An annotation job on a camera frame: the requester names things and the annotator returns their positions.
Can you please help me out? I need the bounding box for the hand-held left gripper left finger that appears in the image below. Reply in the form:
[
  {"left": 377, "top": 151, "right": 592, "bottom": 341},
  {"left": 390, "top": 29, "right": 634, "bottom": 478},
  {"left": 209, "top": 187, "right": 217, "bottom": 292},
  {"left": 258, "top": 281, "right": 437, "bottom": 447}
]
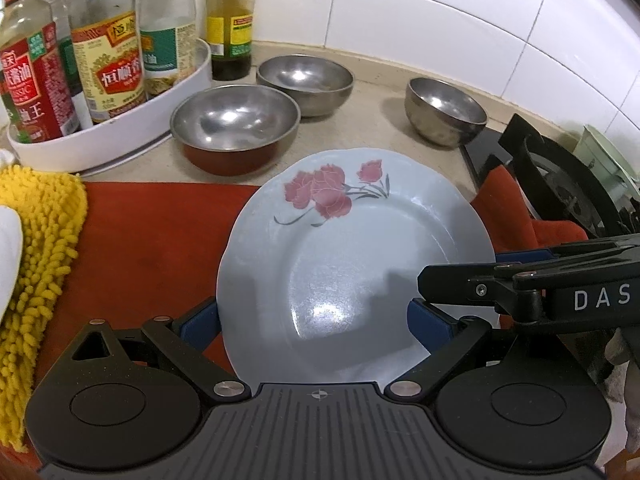
[{"left": 70, "top": 297, "right": 251, "bottom": 403}]

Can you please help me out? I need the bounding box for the pale blue floral plate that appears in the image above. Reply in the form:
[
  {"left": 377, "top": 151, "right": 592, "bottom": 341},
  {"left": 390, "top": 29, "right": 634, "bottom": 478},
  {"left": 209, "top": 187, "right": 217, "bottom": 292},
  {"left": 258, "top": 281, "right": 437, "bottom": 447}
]
[{"left": 216, "top": 147, "right": 498, "bottom": 386}]

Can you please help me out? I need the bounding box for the black pan support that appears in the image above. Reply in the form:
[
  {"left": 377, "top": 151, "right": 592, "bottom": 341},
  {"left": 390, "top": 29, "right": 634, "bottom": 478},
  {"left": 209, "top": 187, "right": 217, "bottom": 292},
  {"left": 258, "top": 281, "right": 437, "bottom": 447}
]
[{"left": 500, "top": 112, "right": 640, "bottom": 241}]

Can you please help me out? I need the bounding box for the red label sauce bottle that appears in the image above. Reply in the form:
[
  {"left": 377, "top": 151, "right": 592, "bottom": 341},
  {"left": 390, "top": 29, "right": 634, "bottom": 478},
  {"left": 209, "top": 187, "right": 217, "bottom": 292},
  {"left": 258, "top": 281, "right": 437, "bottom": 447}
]
[{"left": 0, "top": 0, "right": 83, "bottom": 143}]

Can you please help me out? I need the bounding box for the red mat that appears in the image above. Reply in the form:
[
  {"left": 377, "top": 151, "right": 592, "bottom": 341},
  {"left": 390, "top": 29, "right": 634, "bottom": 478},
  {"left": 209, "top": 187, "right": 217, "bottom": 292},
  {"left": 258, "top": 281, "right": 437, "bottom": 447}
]
[{"left": 30, "top": 165, "right": 588, "bottom": 396}]

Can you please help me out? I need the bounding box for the white round tray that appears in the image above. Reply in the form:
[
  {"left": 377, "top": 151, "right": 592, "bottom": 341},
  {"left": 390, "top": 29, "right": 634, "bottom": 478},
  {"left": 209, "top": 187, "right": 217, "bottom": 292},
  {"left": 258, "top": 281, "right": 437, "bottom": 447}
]
[{"left": 7, "top": 37, "right": 213, "bottom": 176}]

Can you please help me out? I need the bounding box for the yellow label oil bottle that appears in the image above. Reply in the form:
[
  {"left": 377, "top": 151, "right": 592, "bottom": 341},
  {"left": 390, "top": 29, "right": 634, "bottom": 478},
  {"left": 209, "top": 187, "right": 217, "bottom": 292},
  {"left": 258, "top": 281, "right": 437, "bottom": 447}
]
[{"left": 206, "top": 0, "right": 257, "bottom": 81}]

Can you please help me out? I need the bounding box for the yellow chenille cloth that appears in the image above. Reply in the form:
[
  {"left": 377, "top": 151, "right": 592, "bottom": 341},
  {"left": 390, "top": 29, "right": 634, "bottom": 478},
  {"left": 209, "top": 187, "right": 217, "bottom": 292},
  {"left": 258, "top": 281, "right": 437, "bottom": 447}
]
[{"left": 0, "top": 164, "right": 88, "bottom": 453}]

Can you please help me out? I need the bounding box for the pale green container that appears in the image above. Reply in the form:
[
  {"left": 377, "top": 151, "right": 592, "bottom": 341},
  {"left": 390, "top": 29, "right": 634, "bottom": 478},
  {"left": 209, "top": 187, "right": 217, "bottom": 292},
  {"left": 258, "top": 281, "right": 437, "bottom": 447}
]
[{"left": 575, "top": 125, "right": 640, "bottom": 196}]

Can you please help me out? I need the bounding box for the small deep steel bowl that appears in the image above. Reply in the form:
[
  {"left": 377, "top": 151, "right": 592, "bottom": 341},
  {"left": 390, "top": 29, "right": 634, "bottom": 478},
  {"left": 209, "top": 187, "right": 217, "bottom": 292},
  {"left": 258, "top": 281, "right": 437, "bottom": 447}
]
[{"left": 405, "top": 76, "right": 488, "bottom": 148}]

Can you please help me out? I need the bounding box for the orange label vinegar bottle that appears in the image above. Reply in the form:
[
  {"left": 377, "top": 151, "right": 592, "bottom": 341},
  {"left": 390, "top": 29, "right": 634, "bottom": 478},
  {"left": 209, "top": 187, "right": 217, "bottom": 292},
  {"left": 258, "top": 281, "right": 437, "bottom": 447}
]
[{"left": 67, "top": 0, "right": 148, "bottom": 123}]

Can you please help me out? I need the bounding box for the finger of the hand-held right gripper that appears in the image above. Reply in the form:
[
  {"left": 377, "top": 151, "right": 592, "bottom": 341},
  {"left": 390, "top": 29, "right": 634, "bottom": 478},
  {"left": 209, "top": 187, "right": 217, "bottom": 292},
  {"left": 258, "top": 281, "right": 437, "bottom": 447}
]
[
  {"left": 495, "top": 232, "right": 640, "bottom": 268},
  {"left": 417, "top": 259, "right": 640, "bottom": 330}
]

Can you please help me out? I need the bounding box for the black gas stove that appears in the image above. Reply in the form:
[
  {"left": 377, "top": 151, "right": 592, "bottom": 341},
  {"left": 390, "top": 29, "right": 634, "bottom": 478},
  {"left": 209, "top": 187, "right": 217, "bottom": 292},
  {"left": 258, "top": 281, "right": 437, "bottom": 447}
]
[{"left": 462, "top": 127, "right": 640, "bottom": 241}]

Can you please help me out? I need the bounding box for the clear bottle with green label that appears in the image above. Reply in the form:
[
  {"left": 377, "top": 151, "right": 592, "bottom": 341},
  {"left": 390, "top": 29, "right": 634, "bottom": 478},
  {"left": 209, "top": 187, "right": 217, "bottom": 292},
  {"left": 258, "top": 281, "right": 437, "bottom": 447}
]
[{"left": 137, "top": 0, "right": 198, "bottom": 98}]

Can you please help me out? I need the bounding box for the steel bowl with red outside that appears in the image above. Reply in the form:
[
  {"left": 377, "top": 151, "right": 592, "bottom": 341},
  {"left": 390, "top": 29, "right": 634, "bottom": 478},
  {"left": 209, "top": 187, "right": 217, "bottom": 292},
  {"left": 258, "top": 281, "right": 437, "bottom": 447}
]
[{"left": 170, "top": 85, "right": 301, "bottom": 177}]

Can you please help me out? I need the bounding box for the wide steel bowl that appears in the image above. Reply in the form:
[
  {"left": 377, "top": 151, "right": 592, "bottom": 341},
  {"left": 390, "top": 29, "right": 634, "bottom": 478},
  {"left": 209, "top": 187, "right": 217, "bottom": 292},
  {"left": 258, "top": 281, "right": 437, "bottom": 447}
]
[{"left": 256, "top": 55, "right": 355, "bottom": 118}]

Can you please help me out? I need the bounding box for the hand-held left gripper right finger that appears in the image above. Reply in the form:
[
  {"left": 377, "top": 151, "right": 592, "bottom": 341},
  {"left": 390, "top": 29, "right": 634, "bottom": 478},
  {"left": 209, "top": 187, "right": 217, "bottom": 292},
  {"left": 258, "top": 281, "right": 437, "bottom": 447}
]
[{"left": 384, "top": 297, "right": 506, "bottom": 401}]

